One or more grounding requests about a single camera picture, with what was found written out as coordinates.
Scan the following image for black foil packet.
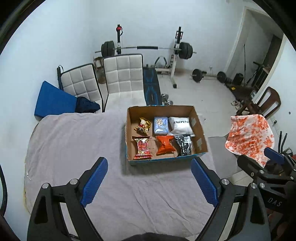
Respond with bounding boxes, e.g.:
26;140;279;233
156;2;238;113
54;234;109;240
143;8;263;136
175;135;192;156

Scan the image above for white soft pouch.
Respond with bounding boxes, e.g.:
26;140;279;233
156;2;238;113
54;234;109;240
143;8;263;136
168;116;195;137

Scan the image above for orange snack packet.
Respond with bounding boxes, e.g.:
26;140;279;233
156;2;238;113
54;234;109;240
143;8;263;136
156;136;176;155

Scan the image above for light blue tissue pack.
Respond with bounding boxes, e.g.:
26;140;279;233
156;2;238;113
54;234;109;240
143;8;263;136
154;116;169;136

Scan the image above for dark red snack packet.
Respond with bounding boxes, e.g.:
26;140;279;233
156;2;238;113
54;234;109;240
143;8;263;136
132;136;152;160

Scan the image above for yellow snack packet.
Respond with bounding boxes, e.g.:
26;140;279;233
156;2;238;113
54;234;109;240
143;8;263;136
134;118;151;135

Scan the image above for orange white patterned cloth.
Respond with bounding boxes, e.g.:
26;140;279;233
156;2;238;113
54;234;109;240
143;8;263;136
225;114;274;167

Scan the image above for grey plastic chair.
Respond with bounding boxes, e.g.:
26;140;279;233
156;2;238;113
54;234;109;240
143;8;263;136
208;135;241;179

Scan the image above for brown wooden chair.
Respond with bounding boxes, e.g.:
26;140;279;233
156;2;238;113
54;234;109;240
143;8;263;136
236;86;281;119

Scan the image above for grey table cloth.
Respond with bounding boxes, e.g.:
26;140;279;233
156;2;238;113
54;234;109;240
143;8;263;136
24;111;213;240

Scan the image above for dark fleece clothing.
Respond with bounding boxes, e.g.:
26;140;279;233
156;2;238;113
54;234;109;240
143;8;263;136
122;232;187;241

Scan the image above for open cardboard box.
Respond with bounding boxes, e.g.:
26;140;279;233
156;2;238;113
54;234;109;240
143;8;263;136
125;105;208;165

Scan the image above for floor barbell with plates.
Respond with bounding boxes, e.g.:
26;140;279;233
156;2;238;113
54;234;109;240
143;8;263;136
191;69;227;83

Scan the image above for dark blue cloth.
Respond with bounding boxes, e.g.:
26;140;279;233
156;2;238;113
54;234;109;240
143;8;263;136
75;97;100;113

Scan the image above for blue foam cushion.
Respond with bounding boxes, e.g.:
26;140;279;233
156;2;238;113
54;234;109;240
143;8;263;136
34;81;77;118

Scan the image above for black blue weight bench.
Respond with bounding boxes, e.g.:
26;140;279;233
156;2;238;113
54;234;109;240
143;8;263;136
143;67;162;105

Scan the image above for white barbell rack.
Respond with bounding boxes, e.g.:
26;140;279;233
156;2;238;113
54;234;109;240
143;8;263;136
116;24;183;89

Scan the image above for white quilted chair left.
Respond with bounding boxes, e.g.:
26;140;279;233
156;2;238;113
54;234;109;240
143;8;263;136
57;63;104;113

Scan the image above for white quilted chair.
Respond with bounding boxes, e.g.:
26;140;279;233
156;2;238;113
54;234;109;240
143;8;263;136
57;63;104;113
103;54;147;111

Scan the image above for white quilted chair right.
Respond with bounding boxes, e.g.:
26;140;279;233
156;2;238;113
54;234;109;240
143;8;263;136
103;54;147;111

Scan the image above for racked barbell with plates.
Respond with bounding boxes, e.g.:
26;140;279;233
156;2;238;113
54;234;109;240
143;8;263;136
95;41;197;59

